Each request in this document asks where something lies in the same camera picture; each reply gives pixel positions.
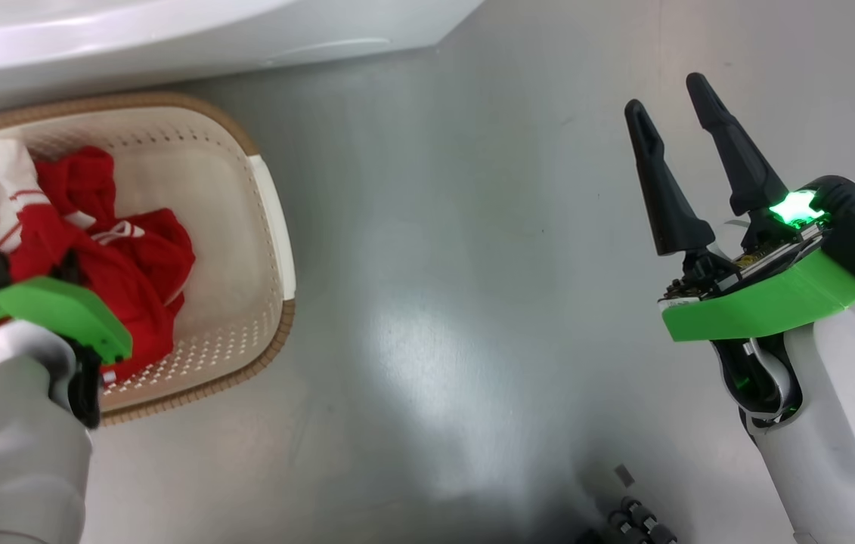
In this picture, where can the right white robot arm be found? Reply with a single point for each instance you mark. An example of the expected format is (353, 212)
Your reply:
(850, 423)

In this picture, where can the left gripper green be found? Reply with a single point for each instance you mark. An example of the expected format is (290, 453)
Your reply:
(57, 302)

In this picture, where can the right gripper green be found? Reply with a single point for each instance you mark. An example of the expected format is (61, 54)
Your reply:
(760, 302)

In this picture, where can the red garment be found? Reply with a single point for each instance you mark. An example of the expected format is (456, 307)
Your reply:
(140, 279)

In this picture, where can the cream perforated laundry basket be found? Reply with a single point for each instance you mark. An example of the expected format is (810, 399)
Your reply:
(230, 227)

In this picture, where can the white front-load washing machine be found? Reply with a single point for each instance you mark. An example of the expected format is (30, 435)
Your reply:
(170, 45)

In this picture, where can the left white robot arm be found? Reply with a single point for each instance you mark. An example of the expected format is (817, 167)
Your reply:
(11, 453)

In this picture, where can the white red-striped garment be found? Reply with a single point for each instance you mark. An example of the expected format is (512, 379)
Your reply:
(15, 181)

